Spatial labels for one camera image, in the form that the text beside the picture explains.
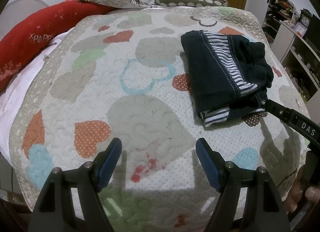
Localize navy striped child pants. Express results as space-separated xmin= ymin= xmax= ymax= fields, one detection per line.
xmin=181 ymin=30 xmax=274 ymax=127

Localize right hand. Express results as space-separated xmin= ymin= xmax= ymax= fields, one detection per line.
xmin=284 ymin=165 xmax=320 ymax=213

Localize white shelf unit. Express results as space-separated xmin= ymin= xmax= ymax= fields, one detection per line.
xmin=262 ymin=0 xmax=319 ymax=102

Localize small table clock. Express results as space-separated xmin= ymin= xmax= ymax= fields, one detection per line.
xmin=298 ymin=8 xmax=312 ymax=28

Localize pink white blanket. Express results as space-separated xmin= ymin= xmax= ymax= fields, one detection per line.
xmin=1 ymin=29 xmax=73 ymax=166

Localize heart patterned quilt bedspread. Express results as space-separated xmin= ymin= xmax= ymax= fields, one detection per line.
xmin=9 ymin=7 xmax=308 ymax=231

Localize long red happy pillow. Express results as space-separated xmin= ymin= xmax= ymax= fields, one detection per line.
xmin=0 ymin=0 xmax=115 ymax=91

